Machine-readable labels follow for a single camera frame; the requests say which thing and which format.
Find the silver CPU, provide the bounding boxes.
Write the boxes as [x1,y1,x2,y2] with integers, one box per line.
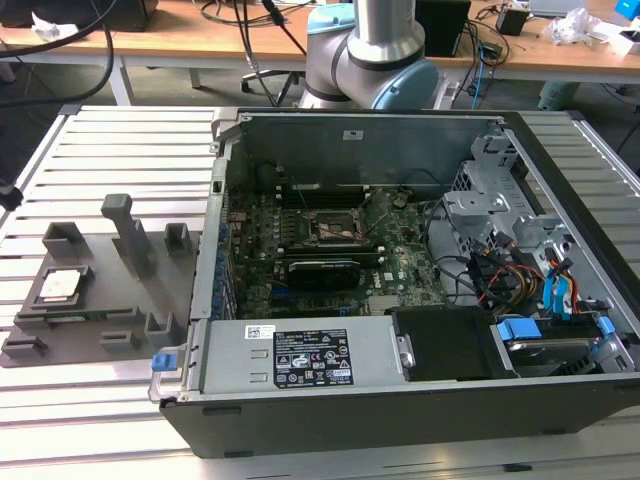
[38,269,84,304]

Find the wire locking lever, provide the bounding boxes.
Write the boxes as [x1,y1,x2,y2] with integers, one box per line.
[292,182,314,217]

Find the CPU socket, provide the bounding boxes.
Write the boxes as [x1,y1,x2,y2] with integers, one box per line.
[307,207,364,247]

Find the grey parts rack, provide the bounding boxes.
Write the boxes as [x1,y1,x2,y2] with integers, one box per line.
[0,192,204,370]

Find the green RAM stick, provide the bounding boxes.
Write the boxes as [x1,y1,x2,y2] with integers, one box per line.
[44,310,110,324]

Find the crumpled white paper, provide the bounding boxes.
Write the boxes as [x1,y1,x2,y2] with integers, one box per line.
[30,10,85,44]

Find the black flat case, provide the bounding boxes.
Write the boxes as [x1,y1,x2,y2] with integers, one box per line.
[0,0,160,32]

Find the wooden desk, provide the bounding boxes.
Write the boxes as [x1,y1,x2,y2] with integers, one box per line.
[0,4,321,109]
[449,0,640,86]

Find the grey power supply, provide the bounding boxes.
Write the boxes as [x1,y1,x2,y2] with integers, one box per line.
[182,318,401,401]

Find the black chair base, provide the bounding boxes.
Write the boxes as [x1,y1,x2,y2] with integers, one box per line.
[241,67,309,109]

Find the black graphics card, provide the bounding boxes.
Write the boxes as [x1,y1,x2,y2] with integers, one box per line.
[273,257,362,294]

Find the silver chipset heatsink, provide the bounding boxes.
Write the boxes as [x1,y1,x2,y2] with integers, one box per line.
[368,295,402,314]

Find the green motherboard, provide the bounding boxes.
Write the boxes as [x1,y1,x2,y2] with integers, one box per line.
[224,187,451,321]

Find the black PC case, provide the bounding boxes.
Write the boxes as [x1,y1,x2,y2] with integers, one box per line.
[148,107,640,459]

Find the black plastic shroud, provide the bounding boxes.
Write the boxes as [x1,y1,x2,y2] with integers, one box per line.
[387,305,506,384]

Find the grey metal drive cage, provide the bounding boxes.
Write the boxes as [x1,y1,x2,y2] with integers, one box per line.
[442,133,581,261]

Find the tall black box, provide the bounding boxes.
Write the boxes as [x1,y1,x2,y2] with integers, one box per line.
[414,0,472,59]

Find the blue disk carrier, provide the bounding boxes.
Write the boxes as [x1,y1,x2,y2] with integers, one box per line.
[494,313,617,364]

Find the small black box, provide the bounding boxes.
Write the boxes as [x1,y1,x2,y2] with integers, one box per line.
[496,5,530,37]

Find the hard disk drive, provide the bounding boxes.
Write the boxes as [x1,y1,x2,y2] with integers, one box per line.
[502,337,594,379]

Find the pale green bin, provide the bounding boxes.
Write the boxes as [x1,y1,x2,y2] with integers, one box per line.
[537,81,581,111]

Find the clear plastic bag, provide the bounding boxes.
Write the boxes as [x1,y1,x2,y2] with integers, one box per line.
[542,7,604,47]

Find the white box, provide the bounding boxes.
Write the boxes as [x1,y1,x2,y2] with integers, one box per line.
[589,27,640,54]

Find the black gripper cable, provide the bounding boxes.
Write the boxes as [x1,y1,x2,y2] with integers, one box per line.
[0,12,119,109]

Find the red yellow power wires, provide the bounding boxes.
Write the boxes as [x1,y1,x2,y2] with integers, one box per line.
[477,263,549,307]

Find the blue flat data cable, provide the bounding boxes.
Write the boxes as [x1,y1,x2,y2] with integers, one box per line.
[553,267,577,321]
[541,273,565,321]

